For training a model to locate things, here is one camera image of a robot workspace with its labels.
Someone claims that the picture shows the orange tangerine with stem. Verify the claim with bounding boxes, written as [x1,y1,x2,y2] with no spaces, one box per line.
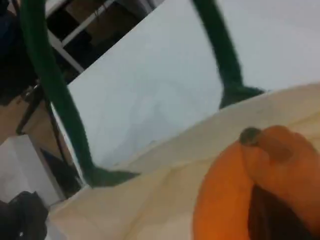
[193,124,320,240]

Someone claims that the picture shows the wooden panel black frame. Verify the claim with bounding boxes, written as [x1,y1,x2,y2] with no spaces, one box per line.
[16,83,85,198]

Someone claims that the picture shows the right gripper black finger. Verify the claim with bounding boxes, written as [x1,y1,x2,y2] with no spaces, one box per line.
[249,186,316,240]

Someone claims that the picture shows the white shelf frame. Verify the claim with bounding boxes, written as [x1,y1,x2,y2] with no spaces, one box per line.
[46,0,156,73]

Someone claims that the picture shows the white canvas bag green handles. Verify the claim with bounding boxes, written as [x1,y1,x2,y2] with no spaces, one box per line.
[19,0,320,240]

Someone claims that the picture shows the black backpack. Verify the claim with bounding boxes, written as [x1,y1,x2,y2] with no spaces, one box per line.
[0,191,49,240]

